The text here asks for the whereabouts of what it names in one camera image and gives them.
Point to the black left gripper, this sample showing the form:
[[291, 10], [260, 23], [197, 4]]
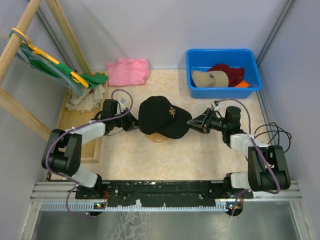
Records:
[[132, 123]]

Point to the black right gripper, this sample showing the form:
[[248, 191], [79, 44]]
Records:
[[202, 123]]

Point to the black cap with gold embroidery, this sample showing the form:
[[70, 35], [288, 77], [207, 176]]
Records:
[[157, 113]]

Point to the black cap with white logo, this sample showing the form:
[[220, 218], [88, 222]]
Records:
[[175, 132]]

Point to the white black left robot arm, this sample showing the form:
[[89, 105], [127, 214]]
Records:
[[63, 152]]

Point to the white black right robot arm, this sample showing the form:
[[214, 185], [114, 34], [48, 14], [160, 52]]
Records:
[[267, 169]]

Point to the wooden hat stand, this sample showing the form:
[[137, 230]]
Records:
[[156, 137]]

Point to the beige cap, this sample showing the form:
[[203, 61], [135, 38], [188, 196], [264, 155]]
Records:
[[210, 79]]

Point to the beige crumpled cloth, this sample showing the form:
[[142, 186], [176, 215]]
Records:
[[89, 100]]

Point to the wooden tray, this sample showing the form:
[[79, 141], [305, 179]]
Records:
[[90, 152]]

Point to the blue plastic bin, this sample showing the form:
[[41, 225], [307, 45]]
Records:
[[201, 59]]

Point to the orange cap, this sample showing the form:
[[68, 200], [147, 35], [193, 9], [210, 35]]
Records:
[[243, 84]]

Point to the pink cloth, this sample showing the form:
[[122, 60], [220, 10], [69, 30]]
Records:
[[128, 72]]

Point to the dark red cap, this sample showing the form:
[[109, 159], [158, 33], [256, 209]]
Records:
[[235, 75]]

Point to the green cloth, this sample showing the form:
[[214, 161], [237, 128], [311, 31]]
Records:
[[43, 62]]

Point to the yellow hanger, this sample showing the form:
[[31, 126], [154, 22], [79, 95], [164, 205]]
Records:
[[42, 52]]

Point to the blue-grey hanger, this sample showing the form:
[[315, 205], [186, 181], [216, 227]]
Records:
[[52, 72]]

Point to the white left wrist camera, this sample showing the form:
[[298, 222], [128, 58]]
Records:
[[121, 106]]

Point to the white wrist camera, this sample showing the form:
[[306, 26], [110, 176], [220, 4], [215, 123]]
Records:
[[121, 106], [215, 105]]

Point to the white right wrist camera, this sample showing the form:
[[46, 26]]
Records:
[[215, 105]]

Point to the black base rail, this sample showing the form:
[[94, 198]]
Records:
[[169, 195]]

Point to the aluminium frame rail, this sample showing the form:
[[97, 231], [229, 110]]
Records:
[[60, 195]]

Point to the wooden rack frame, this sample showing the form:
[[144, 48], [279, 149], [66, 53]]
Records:
[[37, 92]]

